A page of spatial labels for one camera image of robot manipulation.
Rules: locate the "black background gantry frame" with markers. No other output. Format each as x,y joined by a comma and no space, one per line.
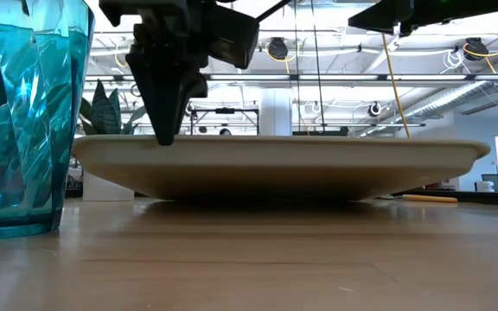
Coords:
225,111

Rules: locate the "person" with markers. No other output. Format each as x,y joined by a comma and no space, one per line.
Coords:
225,132

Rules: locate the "teal faceted plastic cup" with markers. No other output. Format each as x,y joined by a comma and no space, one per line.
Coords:
20,121

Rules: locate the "black aluminium table frame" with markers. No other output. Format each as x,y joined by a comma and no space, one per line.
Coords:
491,198

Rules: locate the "snake plant in white pot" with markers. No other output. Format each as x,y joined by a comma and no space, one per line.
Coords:
104,112

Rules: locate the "dark office chair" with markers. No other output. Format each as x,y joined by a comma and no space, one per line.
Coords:
495,182

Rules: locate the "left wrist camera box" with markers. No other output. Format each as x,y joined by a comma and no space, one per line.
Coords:
231,34

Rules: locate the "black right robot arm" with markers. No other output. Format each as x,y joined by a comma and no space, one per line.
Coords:
439,15

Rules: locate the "beige plastic serving tray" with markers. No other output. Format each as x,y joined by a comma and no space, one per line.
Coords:
275,168

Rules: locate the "long ceiling light bar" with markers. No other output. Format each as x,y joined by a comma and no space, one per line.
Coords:
253,77

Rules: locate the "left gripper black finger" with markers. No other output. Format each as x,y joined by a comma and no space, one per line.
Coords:
167,95

